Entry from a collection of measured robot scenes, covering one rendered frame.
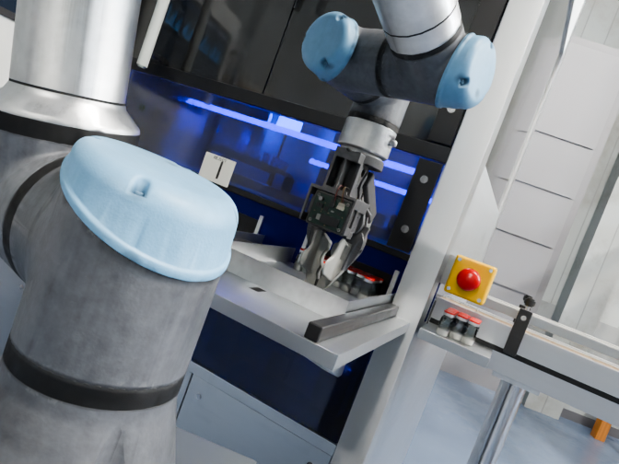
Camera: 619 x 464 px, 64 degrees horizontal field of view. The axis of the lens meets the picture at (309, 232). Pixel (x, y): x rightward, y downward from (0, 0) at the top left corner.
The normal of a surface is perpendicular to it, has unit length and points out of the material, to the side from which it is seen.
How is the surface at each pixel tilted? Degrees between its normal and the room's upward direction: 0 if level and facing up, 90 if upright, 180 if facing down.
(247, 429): 90
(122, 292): 90
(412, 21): 146
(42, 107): 53
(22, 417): 72
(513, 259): 90
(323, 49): 90
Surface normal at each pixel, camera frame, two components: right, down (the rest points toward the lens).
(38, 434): 0.07, -0.22
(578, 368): -0.39, -0.08
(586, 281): -0.11, 0.03
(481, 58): 0.72, 0.32
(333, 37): -0.60, -0.18
